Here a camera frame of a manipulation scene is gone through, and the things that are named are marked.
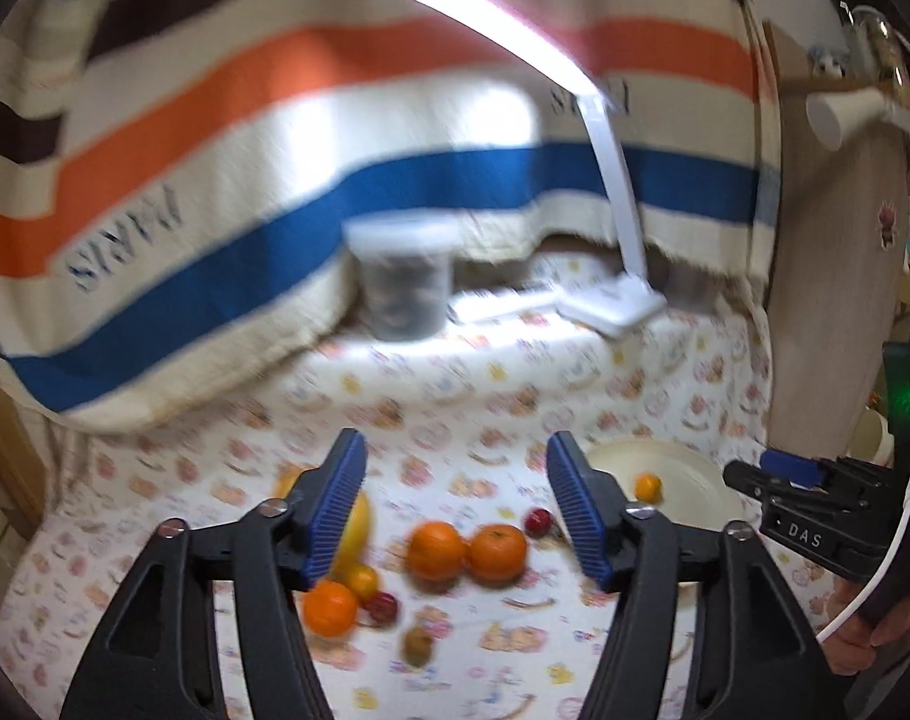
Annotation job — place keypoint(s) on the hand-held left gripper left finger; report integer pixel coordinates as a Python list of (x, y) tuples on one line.
[(338, 510)]

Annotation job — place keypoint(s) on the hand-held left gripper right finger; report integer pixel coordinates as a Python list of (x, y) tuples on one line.
[(578, 517)]

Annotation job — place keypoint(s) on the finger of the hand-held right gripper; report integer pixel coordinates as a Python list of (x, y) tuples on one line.
[(792, 469), (747, 481)]

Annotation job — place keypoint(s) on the small red fruit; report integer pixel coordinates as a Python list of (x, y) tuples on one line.
[(383, 607), (539, 522)]

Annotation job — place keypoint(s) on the cream plate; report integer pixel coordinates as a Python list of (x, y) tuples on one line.
[(687, 465)]

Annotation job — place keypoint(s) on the small orange kumquat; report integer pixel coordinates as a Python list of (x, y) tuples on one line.
[(363, 583), (647, 487)]

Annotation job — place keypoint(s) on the orange mandarin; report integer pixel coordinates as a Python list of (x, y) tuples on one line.
[(497, 553), (436, 549), (329, 609)]

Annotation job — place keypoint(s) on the small brown fruit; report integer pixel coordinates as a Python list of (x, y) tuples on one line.
[(417, 646)]

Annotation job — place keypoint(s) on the person's right hand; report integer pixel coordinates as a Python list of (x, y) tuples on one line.
[(848, 649)]

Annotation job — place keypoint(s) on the yellow apple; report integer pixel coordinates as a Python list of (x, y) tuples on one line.
[(356, 532)]

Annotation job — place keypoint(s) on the white mug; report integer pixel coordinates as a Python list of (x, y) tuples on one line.
[(871, 436)]

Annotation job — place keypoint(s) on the bear print tablecloth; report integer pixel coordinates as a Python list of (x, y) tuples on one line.
[(462, 405)]

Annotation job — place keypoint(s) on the round wooden board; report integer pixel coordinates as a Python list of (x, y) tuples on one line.
[(829, 277)]

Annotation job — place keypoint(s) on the clear plastic container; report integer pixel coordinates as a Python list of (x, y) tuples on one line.
[(402, 277)]

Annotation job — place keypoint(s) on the cartoon sticker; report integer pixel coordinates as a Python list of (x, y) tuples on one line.
[(886, 223)]

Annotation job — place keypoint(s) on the white desk lamp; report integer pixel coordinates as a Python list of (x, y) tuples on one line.
[(612, 165)]

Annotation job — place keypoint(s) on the white tube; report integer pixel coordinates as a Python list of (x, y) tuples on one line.
[(837, 116)]

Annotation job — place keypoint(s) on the small toy figure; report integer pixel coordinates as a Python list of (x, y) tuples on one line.
[(828, 64)]

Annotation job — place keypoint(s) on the striped blanket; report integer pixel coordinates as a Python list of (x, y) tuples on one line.
[(200, 127)]

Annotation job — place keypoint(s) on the clear glass jar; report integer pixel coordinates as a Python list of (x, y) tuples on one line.
[(882, 52)]

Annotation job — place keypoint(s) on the wooden frame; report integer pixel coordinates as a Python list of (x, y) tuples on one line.
[(8, 450)]

